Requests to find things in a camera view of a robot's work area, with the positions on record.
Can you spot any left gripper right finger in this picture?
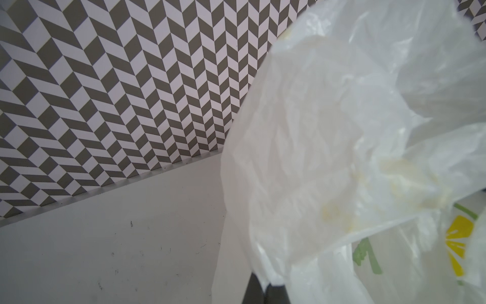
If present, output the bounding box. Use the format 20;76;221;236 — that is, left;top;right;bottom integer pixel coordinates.
265;285;291;304

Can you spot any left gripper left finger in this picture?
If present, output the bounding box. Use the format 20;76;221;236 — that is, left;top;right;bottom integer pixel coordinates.
242;273;265;304

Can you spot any white plastic bag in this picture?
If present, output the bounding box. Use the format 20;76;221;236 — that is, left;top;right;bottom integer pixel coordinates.
221;1;485;303

